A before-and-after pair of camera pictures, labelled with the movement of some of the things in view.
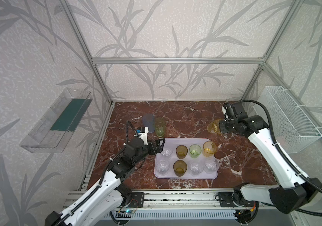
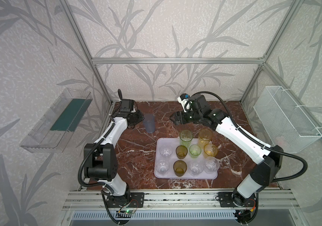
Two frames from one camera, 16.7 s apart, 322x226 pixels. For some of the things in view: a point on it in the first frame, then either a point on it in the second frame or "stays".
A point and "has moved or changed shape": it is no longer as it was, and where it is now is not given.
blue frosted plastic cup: [148, 121] stays
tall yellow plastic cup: [214, 126] has moved or changed shape
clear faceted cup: [162, 167] stays
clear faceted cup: [211, 164] stays
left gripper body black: [144, 152] to [136, 117]
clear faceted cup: [196, 167] stays
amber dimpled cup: [181, 151] stays
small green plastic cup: [195, 150] stays
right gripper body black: [227, 126] to [191, 117]
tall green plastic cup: [159, 124] to [186, 137]
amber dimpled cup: [180, 167] stays
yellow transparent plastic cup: [209, 148] stays
